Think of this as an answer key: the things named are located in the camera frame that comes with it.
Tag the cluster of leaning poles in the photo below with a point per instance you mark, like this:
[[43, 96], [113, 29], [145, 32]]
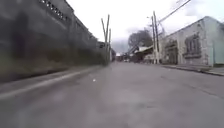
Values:
[[106, 36]]

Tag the shed with pale roof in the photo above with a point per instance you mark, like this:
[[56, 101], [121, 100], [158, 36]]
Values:
[[143, 53]]

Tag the grey asphalt road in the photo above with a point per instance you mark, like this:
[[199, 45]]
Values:
[[133, 96]]

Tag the dark tree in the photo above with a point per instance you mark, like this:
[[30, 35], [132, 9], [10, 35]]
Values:
[[140, 37]]

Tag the utility pole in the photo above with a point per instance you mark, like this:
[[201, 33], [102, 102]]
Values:
[[155, 36]]

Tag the concrete kerb strip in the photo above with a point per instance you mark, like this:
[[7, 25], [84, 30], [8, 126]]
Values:
[[36, 84]]

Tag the pale building with gate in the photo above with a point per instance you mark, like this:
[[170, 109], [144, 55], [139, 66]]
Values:
[[196, 43]]

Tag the grey pavement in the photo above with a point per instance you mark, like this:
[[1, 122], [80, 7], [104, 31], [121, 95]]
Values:
[[200, 69]]

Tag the long grey wall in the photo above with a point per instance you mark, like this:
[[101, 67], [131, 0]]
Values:
[[40, 30]]

